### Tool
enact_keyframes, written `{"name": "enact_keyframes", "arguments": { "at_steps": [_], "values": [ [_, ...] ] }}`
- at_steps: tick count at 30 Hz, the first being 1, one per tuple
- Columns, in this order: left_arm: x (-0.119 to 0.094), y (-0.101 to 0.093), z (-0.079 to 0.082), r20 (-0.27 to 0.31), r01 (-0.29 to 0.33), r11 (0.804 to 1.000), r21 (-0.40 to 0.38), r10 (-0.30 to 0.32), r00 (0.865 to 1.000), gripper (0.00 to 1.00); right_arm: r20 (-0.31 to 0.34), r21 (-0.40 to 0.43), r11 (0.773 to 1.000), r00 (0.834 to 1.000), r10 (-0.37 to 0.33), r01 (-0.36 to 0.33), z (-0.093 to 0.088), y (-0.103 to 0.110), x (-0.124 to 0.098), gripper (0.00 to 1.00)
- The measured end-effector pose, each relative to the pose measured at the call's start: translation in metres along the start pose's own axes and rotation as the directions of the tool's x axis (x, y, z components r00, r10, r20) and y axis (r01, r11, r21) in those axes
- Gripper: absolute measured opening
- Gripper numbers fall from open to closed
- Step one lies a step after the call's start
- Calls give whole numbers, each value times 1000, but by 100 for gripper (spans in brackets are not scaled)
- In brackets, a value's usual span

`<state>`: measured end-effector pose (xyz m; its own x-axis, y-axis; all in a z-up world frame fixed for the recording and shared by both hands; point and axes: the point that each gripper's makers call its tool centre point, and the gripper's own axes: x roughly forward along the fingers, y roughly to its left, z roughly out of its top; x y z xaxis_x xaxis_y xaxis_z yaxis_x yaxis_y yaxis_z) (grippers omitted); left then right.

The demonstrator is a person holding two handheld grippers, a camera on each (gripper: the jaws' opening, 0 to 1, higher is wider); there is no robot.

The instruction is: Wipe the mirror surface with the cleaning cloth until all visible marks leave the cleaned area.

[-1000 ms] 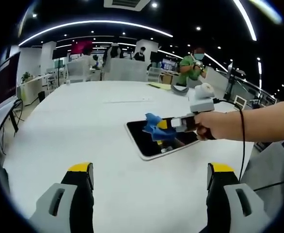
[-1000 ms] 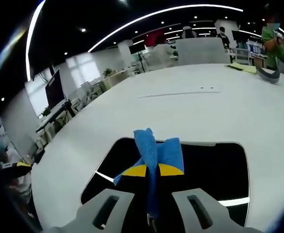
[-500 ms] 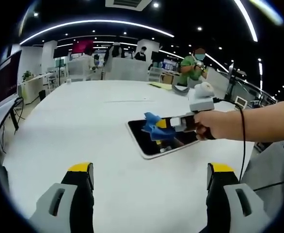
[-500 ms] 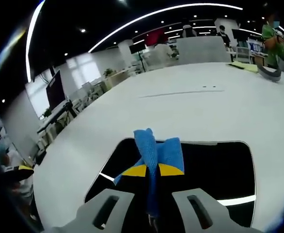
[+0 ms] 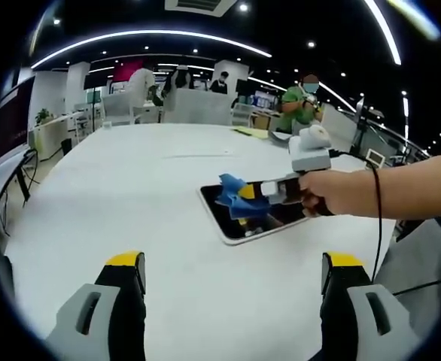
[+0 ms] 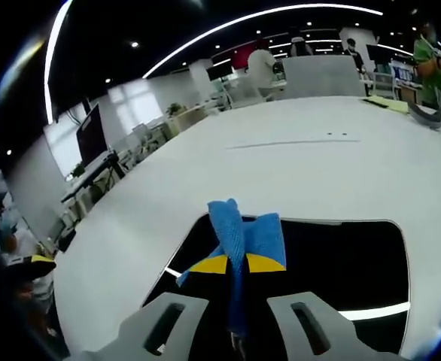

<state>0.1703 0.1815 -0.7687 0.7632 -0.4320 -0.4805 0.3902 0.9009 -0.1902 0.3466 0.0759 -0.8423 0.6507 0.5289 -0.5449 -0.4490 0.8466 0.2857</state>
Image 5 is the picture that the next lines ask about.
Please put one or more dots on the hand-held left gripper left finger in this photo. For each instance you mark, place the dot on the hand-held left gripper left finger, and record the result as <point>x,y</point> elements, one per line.
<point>104,323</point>

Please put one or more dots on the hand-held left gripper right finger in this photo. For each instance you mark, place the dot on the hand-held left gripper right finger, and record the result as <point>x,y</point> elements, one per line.
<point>359,327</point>

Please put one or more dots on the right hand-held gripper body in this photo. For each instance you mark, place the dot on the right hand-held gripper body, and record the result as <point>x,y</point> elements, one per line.
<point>311,158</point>

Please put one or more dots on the blue cleaning cloth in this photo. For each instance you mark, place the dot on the blue cleaning cloth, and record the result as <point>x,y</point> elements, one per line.
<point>232,192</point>

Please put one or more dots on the white-framed tablet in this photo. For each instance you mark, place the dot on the white-framed tablet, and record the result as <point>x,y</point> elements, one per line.
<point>280,216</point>

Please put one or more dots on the person's right hand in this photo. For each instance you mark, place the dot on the person's right hand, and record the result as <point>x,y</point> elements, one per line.
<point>318,190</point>

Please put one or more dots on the white upright board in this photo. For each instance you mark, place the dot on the white upright board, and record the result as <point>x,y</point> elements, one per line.
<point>339,122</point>

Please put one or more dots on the yellow paper sheet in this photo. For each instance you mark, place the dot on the yellow paper sheet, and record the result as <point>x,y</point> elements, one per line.
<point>250,132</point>

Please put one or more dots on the small white display device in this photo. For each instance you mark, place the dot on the small white display device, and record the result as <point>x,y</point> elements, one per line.
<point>375,156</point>

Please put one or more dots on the white office chair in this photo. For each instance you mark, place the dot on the white office chair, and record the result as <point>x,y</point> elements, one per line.
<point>242,114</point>
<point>117,111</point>

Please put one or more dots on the person's grey clothing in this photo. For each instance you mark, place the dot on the person's grey clothing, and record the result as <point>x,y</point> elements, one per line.
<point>420,263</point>

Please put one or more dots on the grey desk partition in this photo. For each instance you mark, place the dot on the grey desk partition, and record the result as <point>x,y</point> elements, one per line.
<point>198,107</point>

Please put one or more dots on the white side desk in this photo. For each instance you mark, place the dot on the white side desk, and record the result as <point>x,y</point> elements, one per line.
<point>6,169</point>

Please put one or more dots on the curved ceiling light strip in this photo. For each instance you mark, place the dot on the curved ceiling light strip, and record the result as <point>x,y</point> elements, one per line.
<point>149,34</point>

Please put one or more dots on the ceiling air vent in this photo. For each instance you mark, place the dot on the ceiling air vent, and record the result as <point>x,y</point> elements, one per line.
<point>201,5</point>

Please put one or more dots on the green potted plant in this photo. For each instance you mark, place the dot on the green potted plant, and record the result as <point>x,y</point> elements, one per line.
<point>43,116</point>

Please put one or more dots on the black computer monitor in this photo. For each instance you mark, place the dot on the black computer monitor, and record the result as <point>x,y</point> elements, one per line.
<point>15,113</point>

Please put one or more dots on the red wall screen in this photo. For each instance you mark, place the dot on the red wall screen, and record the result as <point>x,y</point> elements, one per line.
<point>128,70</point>

